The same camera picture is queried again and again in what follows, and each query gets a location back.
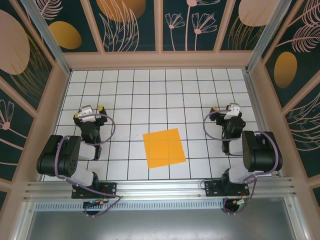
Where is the orange paper sheet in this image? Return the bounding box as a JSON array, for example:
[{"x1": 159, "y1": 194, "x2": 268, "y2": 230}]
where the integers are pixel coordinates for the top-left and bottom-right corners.
[{"x1": 142, "y1": 128, "x2": 187, "y2": 169}]

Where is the grey metal sheet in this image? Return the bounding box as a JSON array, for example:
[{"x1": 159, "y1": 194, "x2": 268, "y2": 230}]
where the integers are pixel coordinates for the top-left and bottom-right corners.
[{"x1": 24, "y1": 209, "x2": 300, "y2": 240}]

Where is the small circuit board with connector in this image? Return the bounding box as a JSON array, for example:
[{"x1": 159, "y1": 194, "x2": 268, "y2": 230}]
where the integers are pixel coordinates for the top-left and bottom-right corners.
[
  {"x1": 83, "y1": 199, "x2": 111, "y2": 208},
  {"x1": 231, "y1": 198, "x2": 251, "y2": 207}
]

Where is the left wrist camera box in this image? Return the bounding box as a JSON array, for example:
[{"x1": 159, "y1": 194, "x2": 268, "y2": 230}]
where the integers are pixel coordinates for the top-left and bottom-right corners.
[{"x1": 76, "y1": 105, "x2": 97, "y2": 124}]

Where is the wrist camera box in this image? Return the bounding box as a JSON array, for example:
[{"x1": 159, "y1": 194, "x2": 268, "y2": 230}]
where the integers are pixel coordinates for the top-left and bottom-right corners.
[
  {"x1": 76, "y1": 105, "x2": 97, "y2": 124},
  {"x1": 223, "y1": 103, "x2": 241, "y2": 121}
]

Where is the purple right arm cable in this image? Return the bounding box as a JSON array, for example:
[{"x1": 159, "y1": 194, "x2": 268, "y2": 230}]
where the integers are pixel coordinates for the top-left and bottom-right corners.
[{"x1": 203, "y1": 107, "x2": 281, "y2": 216}]

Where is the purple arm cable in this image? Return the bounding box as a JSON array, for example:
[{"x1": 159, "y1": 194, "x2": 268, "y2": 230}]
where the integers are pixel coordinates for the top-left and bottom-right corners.
[
  {"x1": 55, "y1": 113, "x2": 123, "y2": 218},
  {"x1": 203, "y1": 107, "x2": 281, "y2": 216}
]

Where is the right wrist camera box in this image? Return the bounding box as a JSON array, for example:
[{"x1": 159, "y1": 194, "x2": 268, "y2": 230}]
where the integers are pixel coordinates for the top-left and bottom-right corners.
[{"x1": 223, "y1": 103, "x2": 241, "y2": 121}]

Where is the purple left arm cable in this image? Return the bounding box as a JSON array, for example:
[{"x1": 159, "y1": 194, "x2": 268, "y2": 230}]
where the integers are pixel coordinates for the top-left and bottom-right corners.
[{"x1": 55, "y1": 113, "x2": 123, "y2": 218}]

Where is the aluminium side rail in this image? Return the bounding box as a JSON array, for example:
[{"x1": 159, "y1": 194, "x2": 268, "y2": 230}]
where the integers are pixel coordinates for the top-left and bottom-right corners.
[{"x1": 243, "y1": 69, "x2": 281, "y2": 177}]

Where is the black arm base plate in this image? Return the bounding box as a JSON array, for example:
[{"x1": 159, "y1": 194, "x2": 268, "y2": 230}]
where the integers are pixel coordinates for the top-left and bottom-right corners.
[
  {"x1": 204, "y1": 179, "x2": 250, "y2": 198},
  {"x1": 71, "y1": 181, "x2": 118, "y2": 200}
]

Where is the aluminium frame post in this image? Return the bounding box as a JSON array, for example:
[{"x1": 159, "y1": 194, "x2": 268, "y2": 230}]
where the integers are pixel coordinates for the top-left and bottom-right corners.
[
  {"x1": 244, "y1": 0, "x2": 293, "y2": 73},
  {"x1": 19, "y1": 0, "x2": 72, "y2": 77}
]

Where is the long aluminium mounting rail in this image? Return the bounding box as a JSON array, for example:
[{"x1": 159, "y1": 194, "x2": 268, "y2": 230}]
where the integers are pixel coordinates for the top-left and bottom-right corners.
[{"x1": 23, "y1": 176, "x2": 301, "y2": 201}]

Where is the grey slotted cable duct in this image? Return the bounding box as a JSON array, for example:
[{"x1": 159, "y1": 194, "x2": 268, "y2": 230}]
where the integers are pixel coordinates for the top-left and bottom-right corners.
[{"x1": 34, "y1": 201, "x2": 226, "y2": 211}]

